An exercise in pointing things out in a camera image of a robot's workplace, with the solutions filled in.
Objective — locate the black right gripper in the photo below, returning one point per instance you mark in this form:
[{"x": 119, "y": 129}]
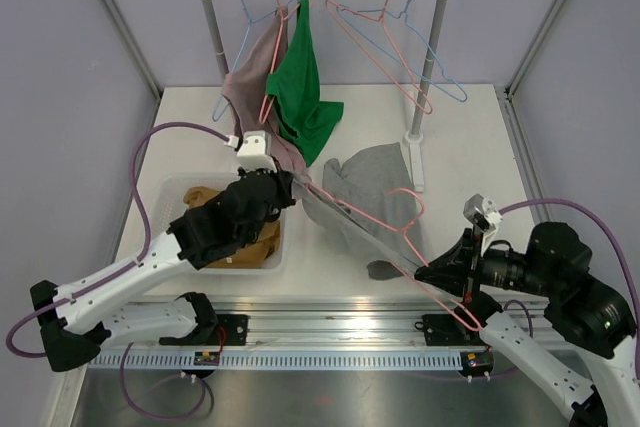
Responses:
[{"x": 452, "y": 269}]

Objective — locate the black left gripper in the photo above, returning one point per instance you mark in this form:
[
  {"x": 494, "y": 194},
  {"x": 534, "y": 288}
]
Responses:
[{"x": 283, "y": 179}]

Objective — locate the mustard brown tank top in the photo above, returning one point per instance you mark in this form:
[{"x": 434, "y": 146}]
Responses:
[{"x": 251, "y": 256}]

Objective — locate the grey tank top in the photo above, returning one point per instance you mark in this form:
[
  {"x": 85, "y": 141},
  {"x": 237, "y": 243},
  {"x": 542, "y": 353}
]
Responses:
[{"x": 363, "y": 181}]

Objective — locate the green tank top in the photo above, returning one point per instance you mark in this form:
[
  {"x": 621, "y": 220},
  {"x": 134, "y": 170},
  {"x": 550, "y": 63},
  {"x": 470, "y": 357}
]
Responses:
[{"x": 304, "y": 119}]

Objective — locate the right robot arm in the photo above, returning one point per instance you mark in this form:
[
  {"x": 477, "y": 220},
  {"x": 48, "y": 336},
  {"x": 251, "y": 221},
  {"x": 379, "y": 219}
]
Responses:
[{"x": 588, "y": 314}]

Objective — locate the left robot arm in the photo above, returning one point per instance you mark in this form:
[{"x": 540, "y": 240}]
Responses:
[{"x": 79, "y": 319}]

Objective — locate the mauve tank top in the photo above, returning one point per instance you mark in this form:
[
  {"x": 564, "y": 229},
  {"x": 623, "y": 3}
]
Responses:
[{"x": 245, "y": 87}]

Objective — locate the white plastic basket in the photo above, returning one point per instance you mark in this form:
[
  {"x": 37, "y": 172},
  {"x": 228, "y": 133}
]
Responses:
[{"x": 167, "y": 204}]

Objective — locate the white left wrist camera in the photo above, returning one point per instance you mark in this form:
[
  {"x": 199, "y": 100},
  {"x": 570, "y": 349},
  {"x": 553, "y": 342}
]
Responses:
[{"x": 253, "y": 151}]

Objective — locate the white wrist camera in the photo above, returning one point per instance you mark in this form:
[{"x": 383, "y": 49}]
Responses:
[
  {"x": 484, "y": 215},
  {"x": 253, "y": 151}
]

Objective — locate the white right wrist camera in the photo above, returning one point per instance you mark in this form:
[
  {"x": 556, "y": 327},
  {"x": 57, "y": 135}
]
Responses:
[{"x": 484, "y": 215}]

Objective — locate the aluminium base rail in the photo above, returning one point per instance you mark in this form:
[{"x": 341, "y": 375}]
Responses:
[{"x": 289, "y": 323}]

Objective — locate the white slotted cable duct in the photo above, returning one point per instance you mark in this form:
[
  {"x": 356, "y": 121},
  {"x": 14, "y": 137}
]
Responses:
[{"x": 274, "y": 360}]

